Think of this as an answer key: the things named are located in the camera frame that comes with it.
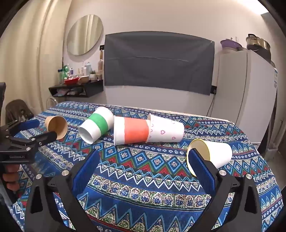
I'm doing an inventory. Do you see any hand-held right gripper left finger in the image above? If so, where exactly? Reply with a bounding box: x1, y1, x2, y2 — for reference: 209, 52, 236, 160
23, 150, 100, 232

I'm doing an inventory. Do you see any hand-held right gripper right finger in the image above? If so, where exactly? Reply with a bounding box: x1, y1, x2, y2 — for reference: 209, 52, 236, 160
188, 148, 268, 232

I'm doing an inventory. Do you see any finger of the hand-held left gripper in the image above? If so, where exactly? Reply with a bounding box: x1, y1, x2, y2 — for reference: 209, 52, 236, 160
10, 131, 58, 147
6, 119, 41, 136

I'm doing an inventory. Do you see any brown paper cup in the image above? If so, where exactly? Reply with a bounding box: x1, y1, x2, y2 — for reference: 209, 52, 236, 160
45, 115, 68, 140

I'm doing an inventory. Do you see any yellow rimmed white cup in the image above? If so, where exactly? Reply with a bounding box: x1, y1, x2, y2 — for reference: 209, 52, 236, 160
186, 138, 233, 178

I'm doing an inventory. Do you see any green banded white cup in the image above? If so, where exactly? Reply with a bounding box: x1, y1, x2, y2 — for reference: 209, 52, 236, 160
78, 107, 115, 144

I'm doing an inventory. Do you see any white cup with hearts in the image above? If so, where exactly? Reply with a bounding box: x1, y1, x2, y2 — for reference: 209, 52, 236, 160
146, 114, 185, 143

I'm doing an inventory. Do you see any orange banded white cup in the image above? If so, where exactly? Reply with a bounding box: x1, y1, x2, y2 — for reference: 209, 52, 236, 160
114, 115, 151, 145

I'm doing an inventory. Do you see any person's left hand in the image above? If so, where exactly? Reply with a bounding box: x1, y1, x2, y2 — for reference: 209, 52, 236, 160
2, 165, 20, 194

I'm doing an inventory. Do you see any brown plastic chair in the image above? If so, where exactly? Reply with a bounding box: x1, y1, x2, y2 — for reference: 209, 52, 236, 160
5, 99, 34, 125

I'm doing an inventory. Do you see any blue patterned blanket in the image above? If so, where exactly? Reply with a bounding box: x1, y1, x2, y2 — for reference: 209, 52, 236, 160
9, 101, 283, 232

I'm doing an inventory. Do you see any green plastic bottle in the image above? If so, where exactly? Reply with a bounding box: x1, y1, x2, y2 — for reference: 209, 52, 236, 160
58, 66, 70, 84

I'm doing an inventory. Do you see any cream curtain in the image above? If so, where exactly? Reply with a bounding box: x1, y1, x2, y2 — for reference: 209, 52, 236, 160
0, 0, 73, 125

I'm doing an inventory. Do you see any white refrigerator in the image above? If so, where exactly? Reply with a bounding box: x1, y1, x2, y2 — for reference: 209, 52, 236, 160
212, 49, 278, 143

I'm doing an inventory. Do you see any tall beige bottle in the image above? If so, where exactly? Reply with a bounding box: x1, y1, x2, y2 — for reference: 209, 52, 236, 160
98, 50, 104, 80

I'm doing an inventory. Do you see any grey cloth cover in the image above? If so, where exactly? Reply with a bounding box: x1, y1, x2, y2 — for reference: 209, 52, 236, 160
104, 31, 215, 96

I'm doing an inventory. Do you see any purple basin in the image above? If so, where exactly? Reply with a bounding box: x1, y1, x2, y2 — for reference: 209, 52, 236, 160
220, 38, 243, 52

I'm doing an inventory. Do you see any steel cooking pot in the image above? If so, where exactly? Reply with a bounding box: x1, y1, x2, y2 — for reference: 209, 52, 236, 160
246, 34, 272, 60

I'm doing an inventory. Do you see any black power cable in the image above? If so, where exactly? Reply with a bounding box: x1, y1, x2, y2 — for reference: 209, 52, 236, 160
207, 89, 218, 117

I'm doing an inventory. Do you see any black wall shelf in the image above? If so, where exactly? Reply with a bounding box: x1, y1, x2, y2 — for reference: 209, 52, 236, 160
49, 79, 104, 98

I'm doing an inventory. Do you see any oval wall mirror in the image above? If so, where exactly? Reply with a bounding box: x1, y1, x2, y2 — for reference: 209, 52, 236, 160
66, 14, 104, 56

